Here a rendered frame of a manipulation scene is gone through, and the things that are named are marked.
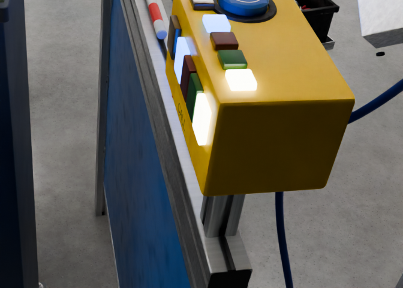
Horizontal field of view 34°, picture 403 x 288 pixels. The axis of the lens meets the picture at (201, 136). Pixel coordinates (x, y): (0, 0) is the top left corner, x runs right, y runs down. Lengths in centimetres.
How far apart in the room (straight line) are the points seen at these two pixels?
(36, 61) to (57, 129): 37
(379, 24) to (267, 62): 39
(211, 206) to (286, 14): 18
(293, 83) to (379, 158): 173
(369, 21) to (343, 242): 110
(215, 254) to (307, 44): 22
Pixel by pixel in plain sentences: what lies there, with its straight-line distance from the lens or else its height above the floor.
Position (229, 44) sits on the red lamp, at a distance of 47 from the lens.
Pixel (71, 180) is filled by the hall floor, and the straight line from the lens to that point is 189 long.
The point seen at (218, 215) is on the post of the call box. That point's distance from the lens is 60.
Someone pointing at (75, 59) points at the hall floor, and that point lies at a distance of 236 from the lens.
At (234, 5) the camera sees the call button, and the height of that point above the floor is 108.
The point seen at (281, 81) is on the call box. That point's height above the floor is 107.
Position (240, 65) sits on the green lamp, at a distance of 45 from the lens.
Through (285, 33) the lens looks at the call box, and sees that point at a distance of 51.
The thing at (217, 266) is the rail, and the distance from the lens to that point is 60.
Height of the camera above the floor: 132
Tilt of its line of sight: 40 degrees down
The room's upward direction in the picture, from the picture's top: 9 degrees clockwise
